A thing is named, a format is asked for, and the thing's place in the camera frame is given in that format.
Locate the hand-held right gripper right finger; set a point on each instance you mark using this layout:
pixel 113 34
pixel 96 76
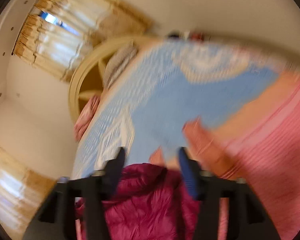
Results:
pixel 187 177

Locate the striped pillow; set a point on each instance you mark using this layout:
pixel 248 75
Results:
pixel 120 65

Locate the magenta quilted down jacket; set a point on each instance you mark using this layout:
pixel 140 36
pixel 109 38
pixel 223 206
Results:
pixel 150 205

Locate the beige floral curtain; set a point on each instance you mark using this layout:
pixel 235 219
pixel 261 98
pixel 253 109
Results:
pixel 12 187
pixel 72 30

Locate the cream arched bed headboard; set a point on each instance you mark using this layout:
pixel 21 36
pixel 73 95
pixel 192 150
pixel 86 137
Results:
pixel 75 90

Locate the pink and blue printed bedsheet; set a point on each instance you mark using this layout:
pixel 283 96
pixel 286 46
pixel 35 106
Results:
pixel 165 92

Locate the folded pink floral blanket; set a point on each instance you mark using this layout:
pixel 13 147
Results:
pixel 86 117

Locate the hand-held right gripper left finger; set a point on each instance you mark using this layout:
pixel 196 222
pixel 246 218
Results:
pixel 115 177

